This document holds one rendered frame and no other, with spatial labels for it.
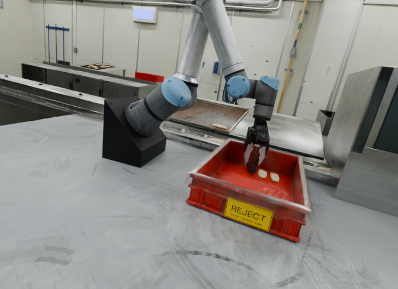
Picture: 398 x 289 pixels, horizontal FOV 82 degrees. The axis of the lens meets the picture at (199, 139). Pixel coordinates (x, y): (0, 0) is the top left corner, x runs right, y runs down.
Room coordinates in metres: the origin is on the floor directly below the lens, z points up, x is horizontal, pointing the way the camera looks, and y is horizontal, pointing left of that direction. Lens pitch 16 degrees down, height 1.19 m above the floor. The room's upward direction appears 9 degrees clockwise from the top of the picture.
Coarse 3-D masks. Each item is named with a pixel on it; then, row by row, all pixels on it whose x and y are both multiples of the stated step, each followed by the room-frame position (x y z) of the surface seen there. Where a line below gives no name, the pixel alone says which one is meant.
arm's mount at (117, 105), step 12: (108, 108) 0.81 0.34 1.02; (120, 108) 0.85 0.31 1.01; (108, 120) 0.81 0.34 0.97; (120, 120) 0.80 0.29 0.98; (108, 132) 0.81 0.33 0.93; (120, 132) 0.79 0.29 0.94; (132, 132) 0.81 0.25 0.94; (156, 132) 0.96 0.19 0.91; (108, 144) 0.80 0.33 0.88; (120, 144) 0.79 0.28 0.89; (132, 144) 0.78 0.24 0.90; (144, 144) 0.82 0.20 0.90; (156, 144) 0.90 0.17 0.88; (108, 156) 0.80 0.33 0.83; (120, 156) 0.79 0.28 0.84; (132, 156) 0.78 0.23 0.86; (144, 156) 0.80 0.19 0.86
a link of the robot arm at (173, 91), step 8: (168, 80) 0.85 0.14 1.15; (176, 80) 0.88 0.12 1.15; (160, 88) 0.84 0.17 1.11; (168, 88) 0.83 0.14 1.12; (176, 88) 0.83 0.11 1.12; (184, 88) 0.89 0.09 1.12; (152, 96) 0.85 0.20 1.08; (160, 96) 0.83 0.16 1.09; (168, 96) 0.82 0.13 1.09; (176, 96) 0.82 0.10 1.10; (184, 96) 0.84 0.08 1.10; (152, 104) 0.83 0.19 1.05; (160, 104) 0.83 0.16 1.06; (168, 104) 0.83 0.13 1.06; (176, 104) 0.83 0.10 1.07; (184, 104) 0.86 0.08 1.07; (160, 112) 0.84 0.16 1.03; (168, 112) 0.84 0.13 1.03
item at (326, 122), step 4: (320, 112) 3.17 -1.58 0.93; (324, 112) 3.15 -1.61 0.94; (328, 112) 3.26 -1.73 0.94; (320, 116) 3.07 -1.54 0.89; (324, 116) 2.74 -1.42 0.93; (328, 116) 2.65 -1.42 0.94; (316, 120) 3.37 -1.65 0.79; (320, 120) 2.95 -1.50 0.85; (324, 120) 2.66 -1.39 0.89; (328, 120) 2.49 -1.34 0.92; (332, 120) 2.47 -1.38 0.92; (320, 124) 2.83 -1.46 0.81; (324, 124) 2.57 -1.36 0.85; (328, 124) 2.48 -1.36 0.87; (324, 128) 2.49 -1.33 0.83; (328, 128) 2.48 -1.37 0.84; (324, 132) 2.49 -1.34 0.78; (328, 132) 2.47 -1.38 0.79
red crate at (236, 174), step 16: (224, 176) 0.81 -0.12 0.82; (240, 176) 0.84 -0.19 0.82; (256, 176) 0.86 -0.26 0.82; (288, 176) 0.92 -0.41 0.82; (192, 192) 0.59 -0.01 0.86; (272, 192) 0.74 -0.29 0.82; (288, 192) 0.76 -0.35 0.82; (208, 208) 0.56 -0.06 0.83; (224, 208) 0.55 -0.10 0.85; (272, 224) 0.51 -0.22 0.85; (288, 224) 0.50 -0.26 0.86; (304, 224) 0.49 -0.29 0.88
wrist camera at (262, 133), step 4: (256, 120) 0.91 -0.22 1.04; (260, 120) 0.91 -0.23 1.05; (256, 124) 0.89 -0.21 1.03; (260, 124) 0.89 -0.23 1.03; (264, 124) 0.89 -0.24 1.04; (256, 128) 0.87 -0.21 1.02; (260, 128) 0.87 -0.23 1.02; (264, 128) 0.87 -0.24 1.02; (256, 132) 0.86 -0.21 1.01; (260, 132) 0.85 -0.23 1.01; (264, 132) 0.85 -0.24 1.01; (256, 136) 0.84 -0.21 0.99; (260, 136) 0.83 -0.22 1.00; (264, 136) 0.83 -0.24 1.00; (268, 136) 0.84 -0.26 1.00; (256, 140) 0.83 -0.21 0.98; (260, 140) 0.82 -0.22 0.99; (264, 140) 0.82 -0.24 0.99; (268, 140) 0.82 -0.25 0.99
